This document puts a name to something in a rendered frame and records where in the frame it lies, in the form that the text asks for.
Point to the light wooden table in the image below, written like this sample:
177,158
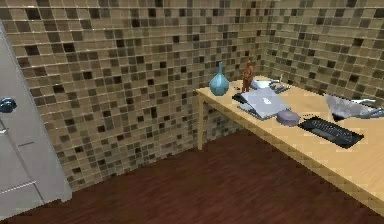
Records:
333,156

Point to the silver laptop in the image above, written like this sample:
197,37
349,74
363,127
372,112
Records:
265,103

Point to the brown figurine statue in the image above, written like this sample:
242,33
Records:
247,77

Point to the black keyboard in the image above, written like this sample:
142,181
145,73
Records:
330,132

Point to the blue glass vase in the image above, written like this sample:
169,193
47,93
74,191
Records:
219,83

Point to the white room door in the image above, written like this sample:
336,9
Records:
23,160

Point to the black small flat object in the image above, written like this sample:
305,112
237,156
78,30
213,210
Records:
238,97

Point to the grey round bowl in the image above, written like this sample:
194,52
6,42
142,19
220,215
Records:
288,117

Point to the grey flat object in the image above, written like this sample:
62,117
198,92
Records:
271,85

